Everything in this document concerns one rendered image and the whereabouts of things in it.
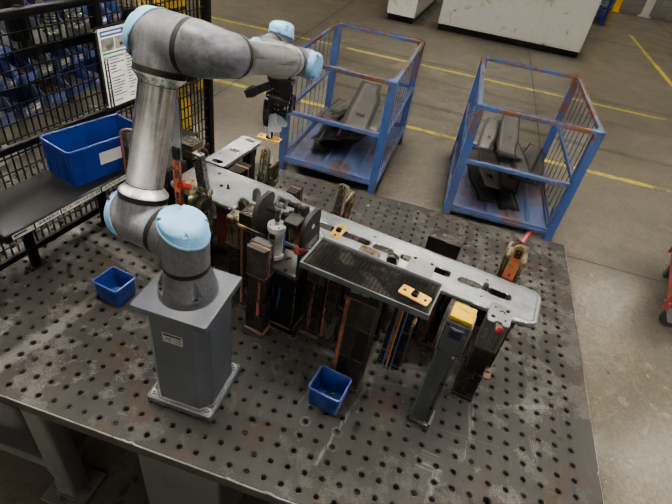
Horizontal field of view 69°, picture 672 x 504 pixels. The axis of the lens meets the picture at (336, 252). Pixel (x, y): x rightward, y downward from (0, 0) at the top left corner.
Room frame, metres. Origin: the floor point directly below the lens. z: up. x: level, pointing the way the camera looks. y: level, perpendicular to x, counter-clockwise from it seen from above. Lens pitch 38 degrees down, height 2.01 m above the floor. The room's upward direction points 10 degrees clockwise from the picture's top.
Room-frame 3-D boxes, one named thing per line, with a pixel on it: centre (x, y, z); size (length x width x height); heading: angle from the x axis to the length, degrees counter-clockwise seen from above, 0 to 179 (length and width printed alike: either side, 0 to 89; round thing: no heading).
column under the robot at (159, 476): (0.89, 0.36, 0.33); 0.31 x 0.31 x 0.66; 80
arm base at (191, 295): (0.89, 0.36, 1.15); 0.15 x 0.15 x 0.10
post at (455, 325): (0.91, -0.35, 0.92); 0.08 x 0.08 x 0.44; 71
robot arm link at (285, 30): (1.50, 0.27, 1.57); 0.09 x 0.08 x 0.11; 159
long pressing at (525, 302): (1.39, -0.02, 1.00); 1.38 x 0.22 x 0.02; 71
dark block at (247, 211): (1.26, 0.29, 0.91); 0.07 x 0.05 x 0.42; 161
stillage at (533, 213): (3.60, -1.21, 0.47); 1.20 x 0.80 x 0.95; 171
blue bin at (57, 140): (1.51, 0.91, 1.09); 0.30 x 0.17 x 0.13; 151
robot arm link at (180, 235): (0.89, 0.37, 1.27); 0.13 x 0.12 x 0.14; 69
